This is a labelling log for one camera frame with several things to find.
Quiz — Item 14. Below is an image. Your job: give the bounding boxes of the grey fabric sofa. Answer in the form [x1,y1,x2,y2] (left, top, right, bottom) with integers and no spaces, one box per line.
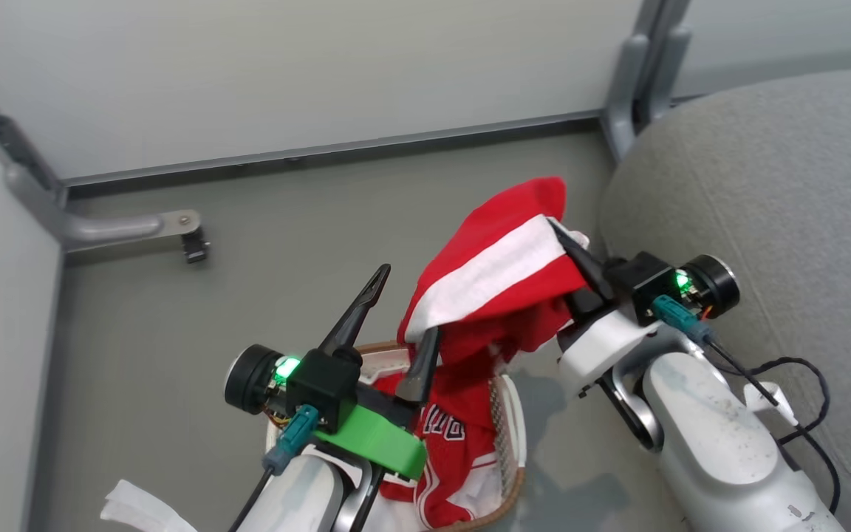
[599,65,851,532]

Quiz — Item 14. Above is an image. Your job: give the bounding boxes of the red white sports jersey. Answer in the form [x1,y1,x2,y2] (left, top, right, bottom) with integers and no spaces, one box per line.
[377,176,590,530]

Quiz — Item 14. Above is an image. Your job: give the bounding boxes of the black caster wheel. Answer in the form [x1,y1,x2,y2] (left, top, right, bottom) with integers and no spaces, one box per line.
[182,228,211,265]

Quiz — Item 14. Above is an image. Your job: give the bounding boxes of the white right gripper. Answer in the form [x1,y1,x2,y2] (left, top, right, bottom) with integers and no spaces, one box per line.
[548,217,664,400]

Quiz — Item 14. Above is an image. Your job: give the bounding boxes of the black left cable teal plug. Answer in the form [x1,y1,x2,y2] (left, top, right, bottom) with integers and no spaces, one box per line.
[230,405,321,532]

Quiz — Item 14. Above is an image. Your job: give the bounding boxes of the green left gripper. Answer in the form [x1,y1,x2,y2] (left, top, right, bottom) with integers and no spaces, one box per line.
[313,263,443,481]

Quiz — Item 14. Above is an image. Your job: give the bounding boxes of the black right cable teal plug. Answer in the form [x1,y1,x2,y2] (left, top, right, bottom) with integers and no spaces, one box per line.
[651,294,841,514]

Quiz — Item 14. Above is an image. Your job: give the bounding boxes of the grey double partition post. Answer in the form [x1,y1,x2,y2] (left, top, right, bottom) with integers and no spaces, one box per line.
[603,0,692,163]

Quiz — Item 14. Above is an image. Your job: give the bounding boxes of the white cable clip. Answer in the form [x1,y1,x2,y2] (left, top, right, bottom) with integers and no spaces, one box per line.
[743,381,800,427]

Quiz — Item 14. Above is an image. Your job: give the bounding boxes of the dark partition base rail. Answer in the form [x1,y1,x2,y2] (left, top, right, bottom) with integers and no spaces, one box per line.
[64,111,604,200]

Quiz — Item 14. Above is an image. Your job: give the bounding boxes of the grey metal partition foot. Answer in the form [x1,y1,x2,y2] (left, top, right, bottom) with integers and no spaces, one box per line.
[4,163,203,256]

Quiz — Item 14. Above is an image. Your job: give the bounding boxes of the black cable teal plug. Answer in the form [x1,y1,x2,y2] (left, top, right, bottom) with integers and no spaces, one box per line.
[230,405,321,532]
[651,294,841,514]

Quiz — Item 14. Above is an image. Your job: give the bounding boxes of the white laundry basket brown rim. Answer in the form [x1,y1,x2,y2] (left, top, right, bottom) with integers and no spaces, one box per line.
[267,341,528,532]

